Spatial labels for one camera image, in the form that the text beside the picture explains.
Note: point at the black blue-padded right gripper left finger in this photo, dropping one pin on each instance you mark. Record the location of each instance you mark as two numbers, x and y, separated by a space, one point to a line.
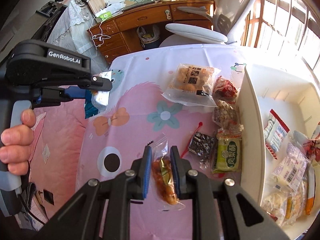
95 84

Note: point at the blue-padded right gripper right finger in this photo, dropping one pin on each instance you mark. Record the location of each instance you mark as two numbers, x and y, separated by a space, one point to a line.
191 184

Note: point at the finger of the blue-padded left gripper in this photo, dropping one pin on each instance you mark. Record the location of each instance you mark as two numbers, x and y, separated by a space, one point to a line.
127 186

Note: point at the blue white snack packet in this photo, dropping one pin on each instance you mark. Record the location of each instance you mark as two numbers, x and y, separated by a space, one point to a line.
95 102

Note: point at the orange fried snack packet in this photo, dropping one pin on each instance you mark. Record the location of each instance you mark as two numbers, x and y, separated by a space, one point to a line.
162 176

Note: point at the green square snack packet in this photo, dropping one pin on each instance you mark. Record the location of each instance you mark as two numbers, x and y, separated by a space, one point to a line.
228 154

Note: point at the clear nut brittle packet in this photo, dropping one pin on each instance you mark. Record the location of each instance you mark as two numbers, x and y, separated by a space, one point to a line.
227 117

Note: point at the person's left hand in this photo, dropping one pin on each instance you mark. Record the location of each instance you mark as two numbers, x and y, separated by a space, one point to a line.
17 143

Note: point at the black seaweed snack packet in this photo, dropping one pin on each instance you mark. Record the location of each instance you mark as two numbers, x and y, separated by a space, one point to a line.
203 146

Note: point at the pink cartoon tablecloth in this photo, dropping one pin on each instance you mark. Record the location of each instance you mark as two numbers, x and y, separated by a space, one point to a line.
70 149

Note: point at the grey lace-covered furniture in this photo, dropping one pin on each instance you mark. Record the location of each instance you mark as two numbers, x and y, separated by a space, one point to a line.
70 32

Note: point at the green tissue box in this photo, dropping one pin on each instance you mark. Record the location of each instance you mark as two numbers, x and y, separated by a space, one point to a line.
106 15

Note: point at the white trash bag bin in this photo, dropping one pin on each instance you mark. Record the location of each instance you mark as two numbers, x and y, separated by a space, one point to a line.
150 37

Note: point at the wooden desk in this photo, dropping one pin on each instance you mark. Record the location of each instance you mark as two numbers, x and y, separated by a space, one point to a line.
117 36

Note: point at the clear rice cake packet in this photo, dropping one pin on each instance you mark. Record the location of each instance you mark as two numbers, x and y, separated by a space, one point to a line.
276 204

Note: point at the large clear biscuit bag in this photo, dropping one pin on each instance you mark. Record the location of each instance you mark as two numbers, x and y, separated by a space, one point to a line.
192 85

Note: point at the red white snack packet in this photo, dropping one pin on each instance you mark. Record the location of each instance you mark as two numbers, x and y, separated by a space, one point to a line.
274 133

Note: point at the white plastic storage bin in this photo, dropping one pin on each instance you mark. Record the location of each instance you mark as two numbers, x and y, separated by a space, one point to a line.
280 115

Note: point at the small red candy packet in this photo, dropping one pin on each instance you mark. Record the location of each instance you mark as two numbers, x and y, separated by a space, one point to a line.
224 89

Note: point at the white barcode snack packet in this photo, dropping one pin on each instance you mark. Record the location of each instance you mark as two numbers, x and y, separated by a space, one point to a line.
289 173

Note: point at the clear rice cracker packet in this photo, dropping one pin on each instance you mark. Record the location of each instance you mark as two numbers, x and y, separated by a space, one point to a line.
296 204

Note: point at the red tiger snack packet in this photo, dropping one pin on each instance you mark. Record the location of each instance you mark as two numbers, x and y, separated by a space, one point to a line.
308 146

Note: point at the grey office chair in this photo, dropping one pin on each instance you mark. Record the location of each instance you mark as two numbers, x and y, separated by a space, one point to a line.
227 20

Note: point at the metal window guard bars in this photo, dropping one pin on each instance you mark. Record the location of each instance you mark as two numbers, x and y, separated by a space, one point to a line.
285 28

